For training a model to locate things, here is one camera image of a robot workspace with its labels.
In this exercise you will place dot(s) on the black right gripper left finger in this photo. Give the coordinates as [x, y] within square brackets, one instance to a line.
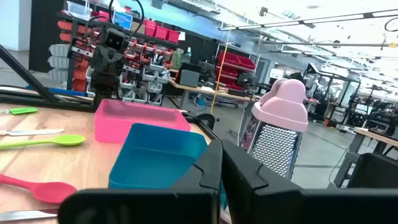
[140, 205]

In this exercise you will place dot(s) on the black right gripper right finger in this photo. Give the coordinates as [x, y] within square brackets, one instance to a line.
[280, 205]

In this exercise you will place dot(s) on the red silicone spoon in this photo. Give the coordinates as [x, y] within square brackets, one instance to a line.
[53, 191]

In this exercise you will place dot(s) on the green silicone spoon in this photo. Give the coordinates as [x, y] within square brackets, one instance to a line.
[66, 140]

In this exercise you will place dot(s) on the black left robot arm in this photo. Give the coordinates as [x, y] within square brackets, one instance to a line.
[105, 88]

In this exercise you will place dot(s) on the black storage shelf rack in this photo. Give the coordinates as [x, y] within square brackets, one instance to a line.
[71, 71]

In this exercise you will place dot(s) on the blue sign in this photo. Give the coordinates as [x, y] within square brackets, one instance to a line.
[122, 20]

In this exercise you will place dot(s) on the blue plastic tray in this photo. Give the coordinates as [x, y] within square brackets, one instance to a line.
[149, 161]

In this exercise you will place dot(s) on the white storage bin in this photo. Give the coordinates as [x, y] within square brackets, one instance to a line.
[58, 62]
[58, 75]
[59, 49]

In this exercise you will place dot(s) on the red storage bin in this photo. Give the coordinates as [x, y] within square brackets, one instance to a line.
[161, 32]
[150, 28]
[173, 36]

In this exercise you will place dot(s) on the clear plastic box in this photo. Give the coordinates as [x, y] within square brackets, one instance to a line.
[79, 9]

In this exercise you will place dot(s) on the blue bar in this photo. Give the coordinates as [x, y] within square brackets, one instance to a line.
[56, 91]

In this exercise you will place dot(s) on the pink plastic tray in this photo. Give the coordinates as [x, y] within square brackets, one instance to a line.
[140, 124]

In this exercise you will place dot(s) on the dark grey box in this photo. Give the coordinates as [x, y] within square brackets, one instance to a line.
[189, 77]

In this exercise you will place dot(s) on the pink-topped metal box grater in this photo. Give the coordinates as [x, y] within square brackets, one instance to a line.
[280, 109]

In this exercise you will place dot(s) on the wooden workbench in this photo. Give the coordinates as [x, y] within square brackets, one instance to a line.
[202, 90]

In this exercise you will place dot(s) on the wooden desk grey legs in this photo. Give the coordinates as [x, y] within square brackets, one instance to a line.
[376, 137]

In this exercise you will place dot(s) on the rack of red bins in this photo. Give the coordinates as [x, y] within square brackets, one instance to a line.
[236, 62]

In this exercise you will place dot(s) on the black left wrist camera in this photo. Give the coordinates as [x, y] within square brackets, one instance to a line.
[114, 39]

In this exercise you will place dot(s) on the black workstation frame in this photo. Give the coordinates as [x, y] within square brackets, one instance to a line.
[312, 68]

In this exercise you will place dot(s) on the ceiling light rail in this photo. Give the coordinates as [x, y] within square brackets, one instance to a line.
[311, 20]

